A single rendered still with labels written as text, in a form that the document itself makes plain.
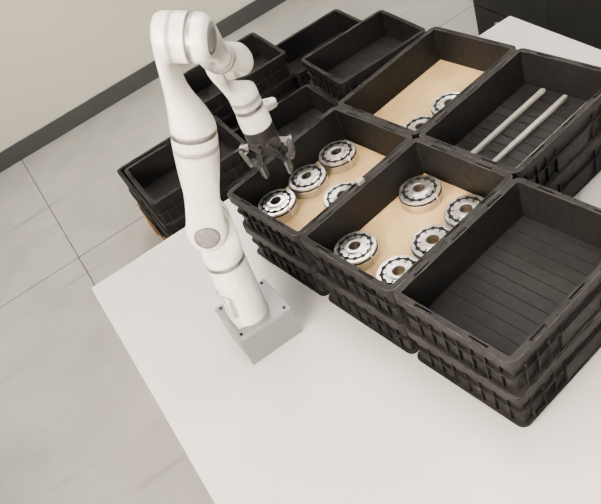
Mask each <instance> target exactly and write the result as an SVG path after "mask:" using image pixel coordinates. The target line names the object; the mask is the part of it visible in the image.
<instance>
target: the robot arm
mask: <svg viewBox="0 0 601 504"><path fill-rule="evenodd" d="M150 39H151V45H152V50H153V54H154V58H155V62H156V66H157V70H158V74H159V78H160V82H161V85H162V89H163V94H164V98H165V104H166V110H167V116H168V123H169V131H170V138H171V144H172V150H173V154H174V159H175V163H176V168H177V172H178V176H179V180H180V184H181V187H182V191H183V195H184V201H185V213H186V227H185V229H186V236H187V238H188V240H189V242H190V243H191V244H192V245H193V246H194V247H195V248H197V249H198V250H200V251H201V255H202V260H203V263H204V265H205V267H206V269H207V271H208V273H209V275H210V277H211V279H212V281H213V283H214V285H215V287H216V288H215V291H216V293H217V295H218V297H219V299H220V301H221V303H222V305H223V307H224V309H225V311H226V313H227V315H228V317H229V318H230V319H231V321H232V322H233V323H234V324H235V325H236V327H237V328H238V329H241V328H242V327H247V326H251V325H254V324H256V323H258V322H259V321H261V320H262V319H263V318H264V317H265V315H266V314H267V311H268V305H267V303H266V300H265V298H264V296H263V294H262V291H261V289H260V287H259V284H258V282H257V280H256V278H255V275H254V273H253V271H252V269H251V266H250V264H249V262H248V260H247V257H246V255H245V253H244V250H243V248H242V245H241V241H240V237H239V234H238V231H237V229H236V227H235V224H234V222H233V219H232V217H231V214H230V212H229V210H228V208H227V206H226V205H225V204H224V202H223V201H221V199H220V189H219V185H220V152H219V141H218V133H217V126H216V121H215V119H214V117H213V115H212V114H211V112H210V111H209V109H208V108H207V107H206V106H205V104H204V103H203V102H202V101H201V100H200V98H199V97H198V96H197V95H196V94H195V93H194V91H193V90H192V89H191V87H190V86H189V84H188V83H187V81H186V79H185V77H184V75H183V72H182V69H181V66H180V64H200V65H201V66H202V67H203V68H204V69H205V70H206V73H207V75H208V76H209V78H210V79H211V80H212V82H213V83H214V84H215V85H216V86H217V87H218V88H219V89H220V90H221V91H222V92H223V94H224V95H225V96H226V97H227V99H228V100H229V102H230V104H231V106H232V109H233V111H234V113H235V115H236V118H237V121H238V124H239V126H240V128H241V130H242V132H243V134H244V136H245V139H246V141H247V142H248V144H245V145H244V144H240V147H239V151H238V152H239V154H240V155H241V156H242V158H243V159H244V160H245V162H246V163H247V164H248V166H249V167H251V168H252V167H257V168H259V171H260V172H261V175H262V176H263V177H265V178H266V179H267V178H269V171H268V169H267V167H266V165H265V162H263V157H265V156H268V155H275V156H276V157H277V158H280V159H281V160H282V161H283V162H284V165H285V168H286V170H287V172H288V174H291V173H292V171H293V164H292V162H291V159H294V156H295V147H294V141H293V135H292V134H288V136H280V135H279V134H278V133H277V131H276V128H275V126H274V123H273V121H272V119H271V116H270V114H269V111H270V110H272V109H274V108H276V107H277V105H278V103H277V101H276V98H274V97H269V98H265V99H262V98H261V96H260V94H259V92H258V89H257V87H256V85H255V84H254V83H253V82H252V81H250V80H234V79H237V78H240V77H243V76H245V75H247V74H249V73H250V72H251V70H252V68H253V64H254V61H253V56H252V54H251V52H250V50H249V49H248V48H247V47H246V46H245V45H244V44H242V43H240V42H226V41H225V40H223V39H222V36H221V34H220V32H219V30H218V28H217V26H216V24H215V22H214V21H213V19H212V18H211V17H210V16H209V15H208V14H206V13H204V12H201V11H183V10H161V11H157V12H156V13H155V14H154V15H153V17H152V19H151V24H150ZM281 142H283V143H284V144H285V146H287V148H288V152H287V151H285V150H284V147H283V146H282V145H281V144H280V143H281ZM249 149H250V150H252V151H253V152H255V153H257V158H256V159H255V158H254V157H253V156H252V154H251V153H250V152H249Z"/></svg>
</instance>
